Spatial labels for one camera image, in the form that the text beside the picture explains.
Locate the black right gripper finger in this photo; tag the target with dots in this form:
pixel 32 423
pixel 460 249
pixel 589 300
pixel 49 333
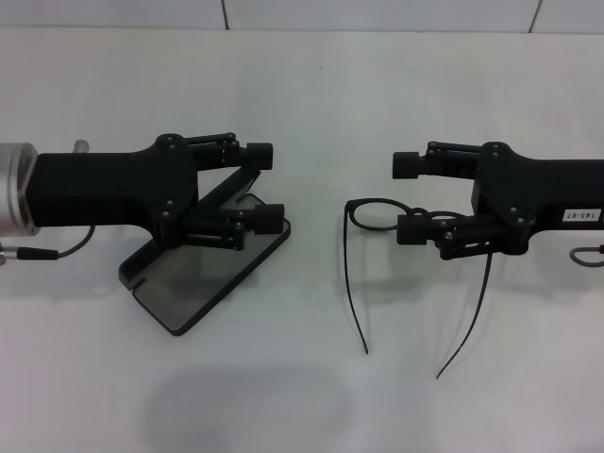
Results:
pixel 269 219

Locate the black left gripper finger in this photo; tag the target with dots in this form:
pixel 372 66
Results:
pixel 259 156

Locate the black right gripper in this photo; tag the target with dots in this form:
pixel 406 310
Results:
pixel 528 189

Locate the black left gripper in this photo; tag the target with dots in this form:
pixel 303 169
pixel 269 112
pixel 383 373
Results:
pixel 104 189

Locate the black glasses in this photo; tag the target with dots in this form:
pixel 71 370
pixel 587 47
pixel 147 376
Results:
pixel 368 200

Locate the black glasses case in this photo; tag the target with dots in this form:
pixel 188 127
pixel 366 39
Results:
pixel 203 283

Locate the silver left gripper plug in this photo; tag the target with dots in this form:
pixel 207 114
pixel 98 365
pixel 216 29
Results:
pixel 81 146

